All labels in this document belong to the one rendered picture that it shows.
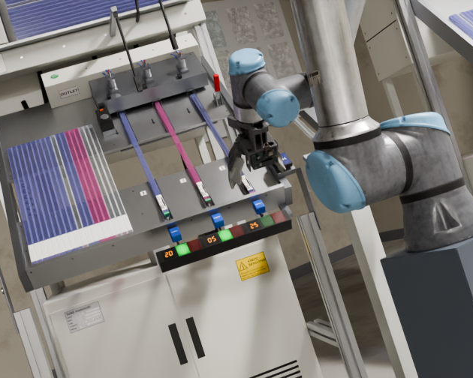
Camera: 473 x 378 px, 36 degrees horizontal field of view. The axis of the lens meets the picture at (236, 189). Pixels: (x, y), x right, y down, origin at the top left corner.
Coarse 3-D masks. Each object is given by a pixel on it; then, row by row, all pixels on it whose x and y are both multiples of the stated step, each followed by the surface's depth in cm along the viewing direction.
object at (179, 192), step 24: (216, 168) 196; (264, 168) 194; (120, 192) 193; (144, 192) 192; (168, 192) 191; (192, 192) 190; (216, 192) 189; (240, 192) 188; (144, 216) 185; (24, 240) 183
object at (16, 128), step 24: (0, 120) 223; (24, 120) 222; (48, 120) 221; (72, 120) 219; (96, 120) 218; (120, 120) 217; (144, 120) 216; (192, 120) 213; (216, 120) 213; (120, 144) 208; (144, 144) 214
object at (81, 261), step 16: (256, 192) 184; (272, 192) 185; (208, 208) 181; (224, 208) 183; (240, 208) 184; (272, 208) 188; (160, 224) 179; (176, 224) 180; (192, 224) 182; (208, 224) 184; (224, 224) 186; (112, 240) 176; (128, 240) 178; (144, 240) 179; (160, 240) 181; (64, 256) 174; (80, 256) 175; (96, 256) 177; (112, 256) 179; (128, 256) 181; (32, 272) 173; (48, 272) 175; (64, 272) 177; (80, 272) 178
